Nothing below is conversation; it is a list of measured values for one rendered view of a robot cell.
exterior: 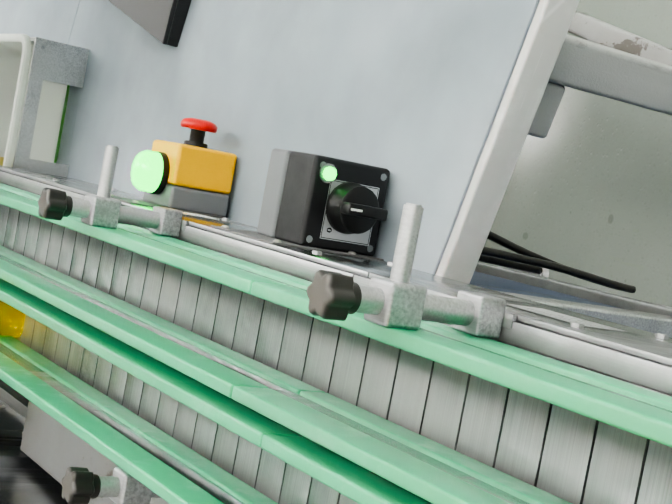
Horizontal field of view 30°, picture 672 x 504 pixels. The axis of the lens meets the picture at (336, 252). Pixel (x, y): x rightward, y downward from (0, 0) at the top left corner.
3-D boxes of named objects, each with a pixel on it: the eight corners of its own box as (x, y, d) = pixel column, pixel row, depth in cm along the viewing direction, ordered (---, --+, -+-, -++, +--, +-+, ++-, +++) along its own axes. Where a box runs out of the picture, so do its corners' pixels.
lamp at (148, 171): (147, 191, 136) (122, 187, 134) (155, 150, 135) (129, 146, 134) (165, 196, 132) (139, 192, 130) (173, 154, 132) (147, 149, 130)
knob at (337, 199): (363, 236, 110) (385, 242, 107) (320, 229, 107) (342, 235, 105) (373, 186, 110) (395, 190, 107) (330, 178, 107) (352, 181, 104)
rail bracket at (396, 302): (471, 331, 80) (295, 310, 73) (493, 218, 80) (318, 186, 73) (512, 344, 77) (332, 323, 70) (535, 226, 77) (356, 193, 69)
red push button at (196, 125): (170, 145, 136) (175, 114, 136) (202, 152, 138) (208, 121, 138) (186, 148, 133) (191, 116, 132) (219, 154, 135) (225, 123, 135)
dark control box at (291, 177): (331, 246, 118) (254, 234, 113) (347, 162, 118) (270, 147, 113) (380, 259, 111) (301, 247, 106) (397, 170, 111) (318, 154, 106)
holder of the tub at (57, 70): (16, 226, 191) (-35, 219, 187) (47, 48, 189) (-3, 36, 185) (55, 242, 177) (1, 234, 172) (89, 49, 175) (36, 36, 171)
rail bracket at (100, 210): (167, 235, 119) (32, 214, 111) (181, 158, 118) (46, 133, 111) (186, 240, 115) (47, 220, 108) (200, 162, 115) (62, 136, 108)
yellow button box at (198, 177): (201, 211, 141) (141, 201, 137) (213, 145, 140) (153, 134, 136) (230, 219, 135) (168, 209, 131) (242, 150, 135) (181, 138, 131)
